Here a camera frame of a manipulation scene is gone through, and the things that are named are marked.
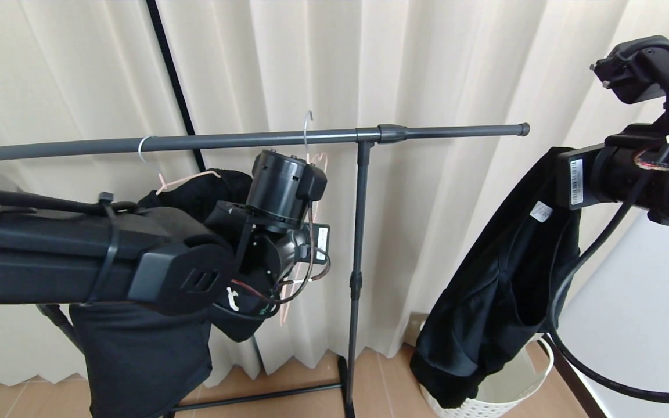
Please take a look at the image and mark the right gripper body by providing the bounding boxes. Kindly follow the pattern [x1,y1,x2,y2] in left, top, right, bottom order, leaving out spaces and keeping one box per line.
[555,144,669,211]

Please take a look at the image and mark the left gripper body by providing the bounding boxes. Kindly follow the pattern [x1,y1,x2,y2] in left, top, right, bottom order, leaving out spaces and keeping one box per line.
[297,224,332,265]

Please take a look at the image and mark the pink clothes hanger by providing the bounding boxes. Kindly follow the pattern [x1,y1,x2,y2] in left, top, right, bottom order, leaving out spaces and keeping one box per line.
[138,136,222,195]
[278,110,330,327]

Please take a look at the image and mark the black garment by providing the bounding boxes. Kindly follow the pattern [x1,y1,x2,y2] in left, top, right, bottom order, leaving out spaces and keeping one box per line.
[410,146,582,409]

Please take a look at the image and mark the black shorts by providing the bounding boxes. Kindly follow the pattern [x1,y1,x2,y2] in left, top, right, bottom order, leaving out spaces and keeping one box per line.
[69,168,274,418]

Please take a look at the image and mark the black clothes rack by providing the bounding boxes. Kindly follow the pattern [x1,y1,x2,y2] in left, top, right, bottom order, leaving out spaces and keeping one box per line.
[0,122,530,418]

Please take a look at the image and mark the white laundry basket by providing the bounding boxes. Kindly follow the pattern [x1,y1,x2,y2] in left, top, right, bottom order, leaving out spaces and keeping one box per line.
[419,331,555,418]

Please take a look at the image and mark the white curtain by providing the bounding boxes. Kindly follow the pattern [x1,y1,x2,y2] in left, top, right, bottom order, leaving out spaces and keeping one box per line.
[157,0,669,372]
[0,0,262,398]

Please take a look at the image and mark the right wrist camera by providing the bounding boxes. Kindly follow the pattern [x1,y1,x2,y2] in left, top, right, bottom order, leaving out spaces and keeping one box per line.
[590,36,669,146]

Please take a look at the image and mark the black cable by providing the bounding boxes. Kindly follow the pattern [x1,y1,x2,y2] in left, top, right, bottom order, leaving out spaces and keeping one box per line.
[546,168,669,405]

